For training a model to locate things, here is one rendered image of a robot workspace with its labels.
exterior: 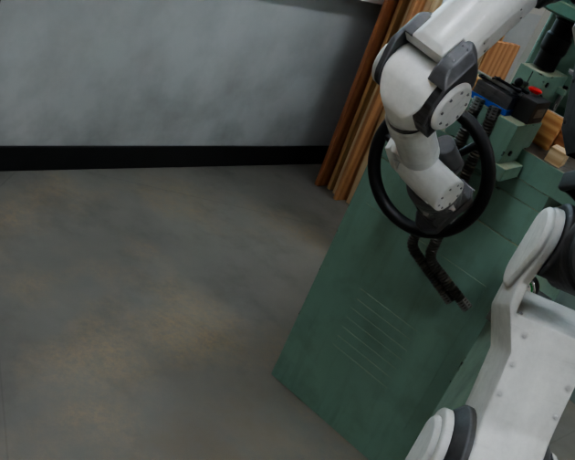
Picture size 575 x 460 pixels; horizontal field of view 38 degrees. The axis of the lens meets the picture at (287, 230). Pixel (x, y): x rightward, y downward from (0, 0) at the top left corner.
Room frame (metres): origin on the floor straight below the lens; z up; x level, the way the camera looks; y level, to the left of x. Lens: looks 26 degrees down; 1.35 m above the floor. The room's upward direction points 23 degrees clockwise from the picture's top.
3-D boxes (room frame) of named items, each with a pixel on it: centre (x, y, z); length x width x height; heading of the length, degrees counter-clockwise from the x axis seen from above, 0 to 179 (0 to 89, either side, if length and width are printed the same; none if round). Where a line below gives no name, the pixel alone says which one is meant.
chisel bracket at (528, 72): (1.95, -0.40, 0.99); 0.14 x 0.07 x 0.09; 150
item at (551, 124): (1.85, -0.39, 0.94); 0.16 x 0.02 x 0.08; 60
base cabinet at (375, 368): (2.04, -0.44, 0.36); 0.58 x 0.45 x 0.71; 150
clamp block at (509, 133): (1.75, -0.32, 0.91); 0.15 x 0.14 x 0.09; 60
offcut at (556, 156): (1.73, -0.46, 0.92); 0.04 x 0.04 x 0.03; 66
